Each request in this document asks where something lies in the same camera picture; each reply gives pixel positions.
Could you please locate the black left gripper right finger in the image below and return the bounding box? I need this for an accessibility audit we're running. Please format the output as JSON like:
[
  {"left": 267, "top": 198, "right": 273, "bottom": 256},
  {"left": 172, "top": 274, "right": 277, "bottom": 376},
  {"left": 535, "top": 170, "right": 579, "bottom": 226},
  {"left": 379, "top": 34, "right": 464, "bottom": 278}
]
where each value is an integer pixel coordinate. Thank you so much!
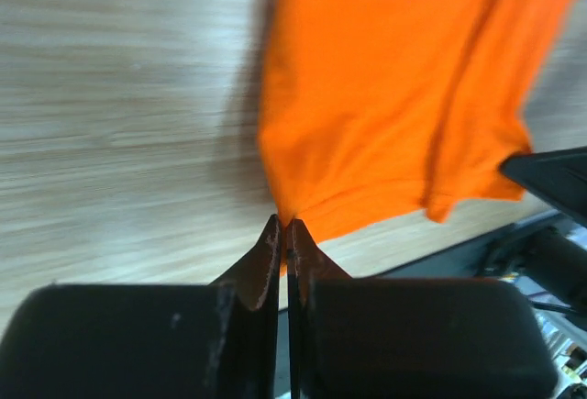
[{"left": 285, "top": 219, "right": 556, "bottom": 398}]

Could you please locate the orange t shirt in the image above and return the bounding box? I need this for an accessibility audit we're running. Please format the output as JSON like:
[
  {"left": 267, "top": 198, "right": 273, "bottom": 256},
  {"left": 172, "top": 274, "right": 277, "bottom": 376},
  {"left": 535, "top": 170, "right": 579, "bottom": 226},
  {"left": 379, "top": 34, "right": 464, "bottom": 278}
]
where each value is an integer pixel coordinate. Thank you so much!
[{"left": 258, "top": 0, "right": 576, "bottom": 276}]

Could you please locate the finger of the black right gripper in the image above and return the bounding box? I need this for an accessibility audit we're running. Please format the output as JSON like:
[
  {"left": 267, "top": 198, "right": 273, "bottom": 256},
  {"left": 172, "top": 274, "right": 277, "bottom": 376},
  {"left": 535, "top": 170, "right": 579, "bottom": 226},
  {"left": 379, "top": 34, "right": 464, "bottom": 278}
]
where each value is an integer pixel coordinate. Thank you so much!
[{"left": 500, "top": 147, "right": 587, "bottom": 227}]

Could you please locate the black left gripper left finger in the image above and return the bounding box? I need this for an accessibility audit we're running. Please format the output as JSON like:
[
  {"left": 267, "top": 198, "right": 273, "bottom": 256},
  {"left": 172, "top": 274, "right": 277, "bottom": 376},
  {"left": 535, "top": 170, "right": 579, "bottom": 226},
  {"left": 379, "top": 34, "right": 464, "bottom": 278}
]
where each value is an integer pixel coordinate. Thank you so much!
[{"left": 1, "top": 216, "right": 282, "bottom": 398}]

